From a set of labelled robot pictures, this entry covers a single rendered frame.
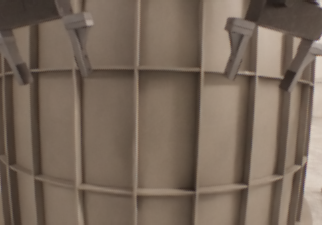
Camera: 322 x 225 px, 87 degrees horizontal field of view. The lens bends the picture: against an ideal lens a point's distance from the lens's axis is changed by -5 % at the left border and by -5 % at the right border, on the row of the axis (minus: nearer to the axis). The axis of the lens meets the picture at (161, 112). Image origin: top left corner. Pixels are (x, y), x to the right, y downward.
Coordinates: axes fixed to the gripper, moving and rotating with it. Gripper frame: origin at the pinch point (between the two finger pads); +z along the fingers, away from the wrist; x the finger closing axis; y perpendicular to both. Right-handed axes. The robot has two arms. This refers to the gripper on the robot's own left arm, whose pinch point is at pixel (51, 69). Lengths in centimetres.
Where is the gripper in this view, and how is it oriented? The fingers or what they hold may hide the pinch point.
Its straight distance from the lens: 40.3
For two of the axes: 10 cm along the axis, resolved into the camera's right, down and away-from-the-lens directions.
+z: 1.4, 8.8, 4.5
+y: 0.5, -4.6, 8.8
